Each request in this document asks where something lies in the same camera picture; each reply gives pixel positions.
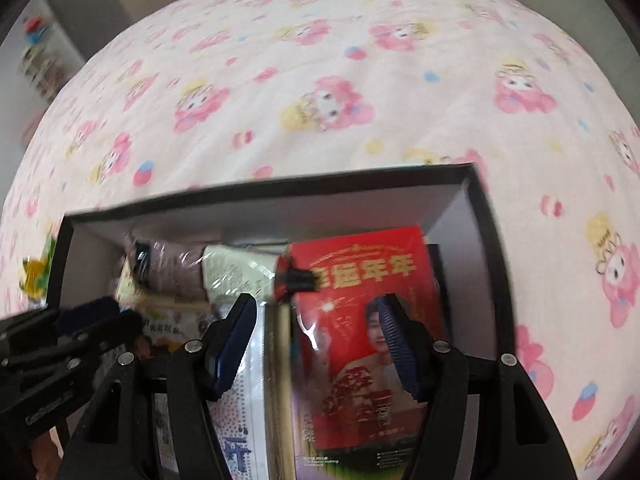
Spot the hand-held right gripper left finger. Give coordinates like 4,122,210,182
57,294,259,480

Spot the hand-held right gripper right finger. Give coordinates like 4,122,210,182
377,296,576,480

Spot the shelf with colourful toys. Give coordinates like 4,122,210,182
17,15,72,103

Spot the black cardboard box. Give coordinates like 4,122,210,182
47,162,516,480

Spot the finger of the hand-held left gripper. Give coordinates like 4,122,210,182
0,297,123,357
0,309,146,387

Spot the colourful printed leaflet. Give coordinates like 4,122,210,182
112,275,217,357

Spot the cartoon printed paper sheet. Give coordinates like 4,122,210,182
155,300,273,480

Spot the red printed packet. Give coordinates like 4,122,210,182
289,225,447,453

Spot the pink cartoon printed blanket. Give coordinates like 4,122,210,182
0,0,640,480

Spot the yellow green snack packet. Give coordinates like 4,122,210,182
20,235,58,307

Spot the pink tube in plastic wrap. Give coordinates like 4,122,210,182
122,232,212,302

